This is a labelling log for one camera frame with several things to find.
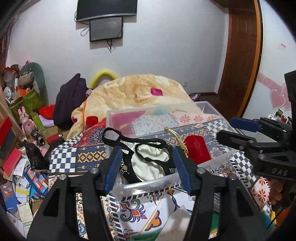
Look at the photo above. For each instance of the red cylinder can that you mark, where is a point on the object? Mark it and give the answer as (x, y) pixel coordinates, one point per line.
(54, 138)

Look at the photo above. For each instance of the patterned patchwork table cover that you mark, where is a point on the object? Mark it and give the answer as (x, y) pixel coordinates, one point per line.
(143, 207)

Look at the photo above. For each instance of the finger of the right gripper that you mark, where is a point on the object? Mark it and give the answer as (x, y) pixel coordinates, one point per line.
(235, 140)
(245, 124)

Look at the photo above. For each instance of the brown wooden door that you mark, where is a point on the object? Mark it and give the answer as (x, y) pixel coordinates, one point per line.
(243, 55)

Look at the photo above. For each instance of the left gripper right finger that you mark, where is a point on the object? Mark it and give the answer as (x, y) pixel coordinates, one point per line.
(239, 218)

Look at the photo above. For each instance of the white suitcase with stickers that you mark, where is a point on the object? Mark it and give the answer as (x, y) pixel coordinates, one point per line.
(279, 116)

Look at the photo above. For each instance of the small wall monitor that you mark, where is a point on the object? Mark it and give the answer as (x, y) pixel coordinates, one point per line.
(106, 29)

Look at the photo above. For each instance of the grey green dinosaur plush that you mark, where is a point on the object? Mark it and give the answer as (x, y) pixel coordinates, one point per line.
(31, 75)

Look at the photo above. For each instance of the red pouch with gold chain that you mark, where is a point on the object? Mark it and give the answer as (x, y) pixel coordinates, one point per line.
(193, 146)

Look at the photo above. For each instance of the green cardboard box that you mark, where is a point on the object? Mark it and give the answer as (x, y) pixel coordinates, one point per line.
(32, 101)

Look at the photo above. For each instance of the black and white undergarment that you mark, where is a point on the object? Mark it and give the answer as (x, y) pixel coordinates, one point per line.
(142, 159)

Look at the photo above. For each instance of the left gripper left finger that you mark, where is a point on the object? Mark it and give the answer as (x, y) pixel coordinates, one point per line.
(56, 218)

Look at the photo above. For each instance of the clear plastic storage box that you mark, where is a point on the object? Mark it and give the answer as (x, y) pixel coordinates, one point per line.
(147, 136)

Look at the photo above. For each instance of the yellow curved pillow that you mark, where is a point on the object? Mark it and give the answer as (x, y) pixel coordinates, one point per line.
(99, 76)

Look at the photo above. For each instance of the dark purple jacket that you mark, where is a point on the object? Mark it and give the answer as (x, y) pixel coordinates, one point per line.
(70, 97)

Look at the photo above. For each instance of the pink rabbit toy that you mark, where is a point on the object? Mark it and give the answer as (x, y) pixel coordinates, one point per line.
(28, 125)

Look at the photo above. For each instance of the large wall television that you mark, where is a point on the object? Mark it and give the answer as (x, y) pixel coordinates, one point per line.
(94, 9)

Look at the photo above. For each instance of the peach plush blanket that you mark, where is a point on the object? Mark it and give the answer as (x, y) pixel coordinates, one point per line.
(127, 92)

